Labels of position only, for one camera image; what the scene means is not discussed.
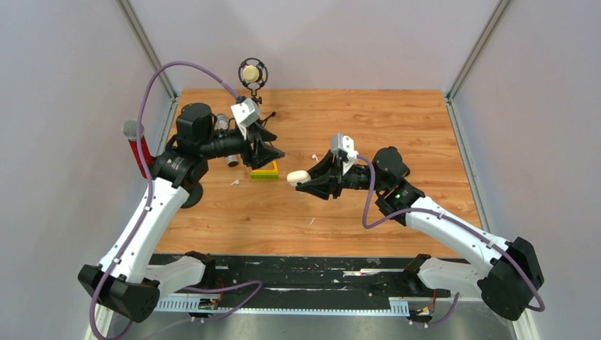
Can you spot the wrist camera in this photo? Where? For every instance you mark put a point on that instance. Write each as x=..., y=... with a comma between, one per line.
x=245, y=114
x=342, y=146

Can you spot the cream microphone in shockmount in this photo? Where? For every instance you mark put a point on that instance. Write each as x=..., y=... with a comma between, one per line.
x=253, y=73

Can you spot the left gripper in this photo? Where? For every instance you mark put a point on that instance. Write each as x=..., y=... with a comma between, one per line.
x=261, y=154

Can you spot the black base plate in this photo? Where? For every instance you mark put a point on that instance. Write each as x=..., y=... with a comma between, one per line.
x=325, y=283

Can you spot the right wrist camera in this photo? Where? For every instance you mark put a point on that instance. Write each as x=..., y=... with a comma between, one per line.
x=342, y=146

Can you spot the red glitter microphone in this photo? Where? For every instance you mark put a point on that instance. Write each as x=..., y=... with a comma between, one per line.
x=138, y=144

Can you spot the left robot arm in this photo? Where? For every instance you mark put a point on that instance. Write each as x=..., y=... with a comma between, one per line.
x=123, y=281

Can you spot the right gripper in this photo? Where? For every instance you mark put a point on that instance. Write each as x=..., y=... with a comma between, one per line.
x=324, y=183

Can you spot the yellow green triangle toy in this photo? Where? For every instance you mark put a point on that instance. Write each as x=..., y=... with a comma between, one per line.
x=268, y=172

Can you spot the silver glitter microphone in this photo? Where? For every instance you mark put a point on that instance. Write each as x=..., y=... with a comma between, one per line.
x=222, y=128

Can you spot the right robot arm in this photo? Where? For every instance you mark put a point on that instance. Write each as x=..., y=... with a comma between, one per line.
x=505, y=274

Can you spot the white earbud case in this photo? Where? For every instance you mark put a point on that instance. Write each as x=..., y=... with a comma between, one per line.
x=299, y=176

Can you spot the black tripod stand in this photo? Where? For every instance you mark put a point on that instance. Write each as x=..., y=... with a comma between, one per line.
x=258, y=101

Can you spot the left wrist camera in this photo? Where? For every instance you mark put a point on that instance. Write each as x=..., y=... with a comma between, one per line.
x=245, y=114

